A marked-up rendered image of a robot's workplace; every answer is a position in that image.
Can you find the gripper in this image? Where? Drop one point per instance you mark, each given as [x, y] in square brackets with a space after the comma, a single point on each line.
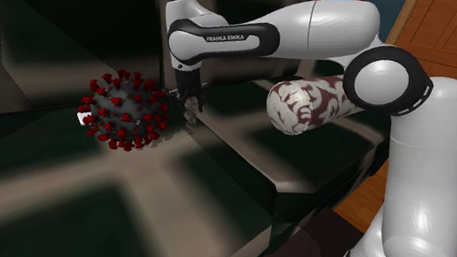
[187, 81]

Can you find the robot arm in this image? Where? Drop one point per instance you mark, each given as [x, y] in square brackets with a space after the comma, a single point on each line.
[426, 164]

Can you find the small grey mottled object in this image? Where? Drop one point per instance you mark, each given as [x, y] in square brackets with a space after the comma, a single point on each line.
[190, 115]

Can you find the grey ball with red spikes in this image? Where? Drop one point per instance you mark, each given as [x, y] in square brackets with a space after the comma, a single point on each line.
[123, 109]

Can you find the white maroon patterned bolster pillow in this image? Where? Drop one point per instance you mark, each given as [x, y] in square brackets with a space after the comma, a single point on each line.
[304, 106]

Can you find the dark sofa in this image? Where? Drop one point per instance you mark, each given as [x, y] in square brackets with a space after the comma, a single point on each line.
[204, 209]

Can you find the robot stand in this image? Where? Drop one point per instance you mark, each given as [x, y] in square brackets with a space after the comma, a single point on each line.
[309, 253]

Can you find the brown wooden door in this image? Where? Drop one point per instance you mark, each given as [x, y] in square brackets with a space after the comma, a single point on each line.
[455, 36]

